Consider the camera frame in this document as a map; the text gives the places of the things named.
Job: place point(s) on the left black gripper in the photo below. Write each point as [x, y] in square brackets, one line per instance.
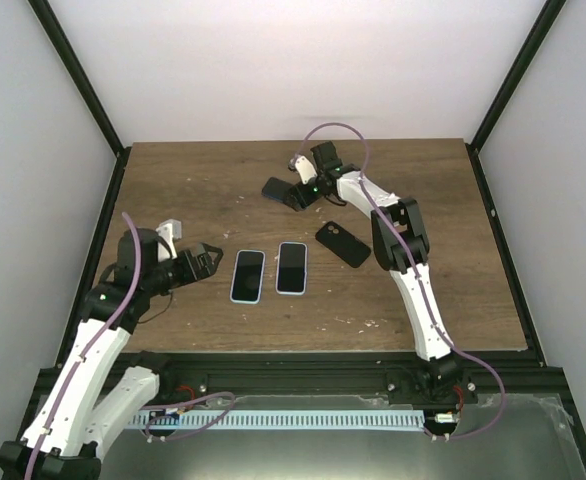
[193, 274]

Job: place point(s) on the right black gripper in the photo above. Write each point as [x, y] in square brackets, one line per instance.
[306, 201]

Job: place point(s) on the black phone blue edge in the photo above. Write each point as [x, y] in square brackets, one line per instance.
[276, 189]

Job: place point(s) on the light blue phone case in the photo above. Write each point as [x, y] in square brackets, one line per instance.
[292, 269]
[247, 277]

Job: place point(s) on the black phone case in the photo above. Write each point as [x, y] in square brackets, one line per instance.
[347, 247]

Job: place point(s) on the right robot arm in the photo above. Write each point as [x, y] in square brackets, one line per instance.
[401, 247]

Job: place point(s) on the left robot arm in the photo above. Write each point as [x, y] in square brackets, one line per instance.
[77, 425]

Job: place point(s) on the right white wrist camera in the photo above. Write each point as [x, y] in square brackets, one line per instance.
[304, 168]

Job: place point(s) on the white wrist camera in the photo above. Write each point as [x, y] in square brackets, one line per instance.
[304, 168]
[169, 231]

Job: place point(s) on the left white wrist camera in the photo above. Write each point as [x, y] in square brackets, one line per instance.
[169, 231]

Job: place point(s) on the light blue slotted cable duct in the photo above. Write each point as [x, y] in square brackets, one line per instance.
[383, 420]

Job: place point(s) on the black aluminium front rail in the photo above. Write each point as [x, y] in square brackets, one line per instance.
[350, 373]

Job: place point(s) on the left black frame post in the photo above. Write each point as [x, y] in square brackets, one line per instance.
[65, 51]

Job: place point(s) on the black frame post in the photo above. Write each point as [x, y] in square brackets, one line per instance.
[65, 51]
[536, 36]

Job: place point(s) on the right black frame post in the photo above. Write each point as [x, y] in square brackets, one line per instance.
[536, 36]

